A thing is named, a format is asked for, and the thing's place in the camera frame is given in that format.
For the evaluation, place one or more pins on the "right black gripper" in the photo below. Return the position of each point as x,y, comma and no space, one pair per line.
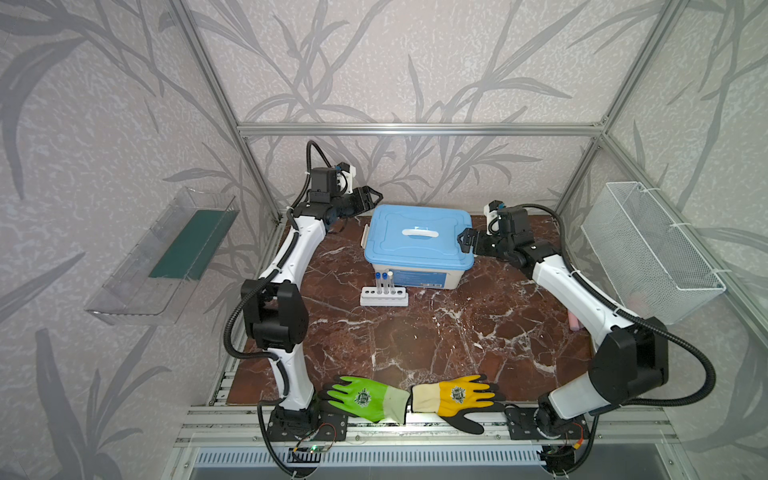
474,241

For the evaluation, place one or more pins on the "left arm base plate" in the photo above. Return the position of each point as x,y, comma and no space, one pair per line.
290,425

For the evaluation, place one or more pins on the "white test tube rack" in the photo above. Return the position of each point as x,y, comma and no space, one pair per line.
378,297

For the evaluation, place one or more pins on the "blue plastic bin lid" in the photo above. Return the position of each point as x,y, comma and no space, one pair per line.
395,215

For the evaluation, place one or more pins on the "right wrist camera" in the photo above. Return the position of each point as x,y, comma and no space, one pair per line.
491,212

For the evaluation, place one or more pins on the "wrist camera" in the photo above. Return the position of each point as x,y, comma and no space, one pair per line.
346,174
491,212

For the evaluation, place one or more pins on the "clear acrylic wall shelf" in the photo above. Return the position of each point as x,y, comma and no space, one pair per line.
158,277

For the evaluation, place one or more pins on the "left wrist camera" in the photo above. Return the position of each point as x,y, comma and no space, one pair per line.
346,174

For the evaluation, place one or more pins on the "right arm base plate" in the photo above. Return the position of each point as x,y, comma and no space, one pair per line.
522,425

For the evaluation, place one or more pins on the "white wire mesh basket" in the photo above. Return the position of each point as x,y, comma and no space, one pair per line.
652,265

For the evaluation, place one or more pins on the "white plastic storage bin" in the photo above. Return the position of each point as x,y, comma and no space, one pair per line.
420,276

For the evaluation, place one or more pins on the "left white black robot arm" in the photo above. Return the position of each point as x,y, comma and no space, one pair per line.
271,320

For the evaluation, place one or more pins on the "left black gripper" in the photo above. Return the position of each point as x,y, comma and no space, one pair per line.
361,200

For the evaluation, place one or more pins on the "yellow work glove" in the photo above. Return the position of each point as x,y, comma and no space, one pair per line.
453,400

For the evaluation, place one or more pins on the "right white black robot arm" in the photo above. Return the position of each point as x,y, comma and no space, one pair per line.
631,353

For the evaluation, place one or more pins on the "green work glove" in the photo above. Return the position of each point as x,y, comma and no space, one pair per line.
368,399

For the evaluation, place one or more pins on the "purple rake pink handle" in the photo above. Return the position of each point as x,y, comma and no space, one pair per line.
574,323

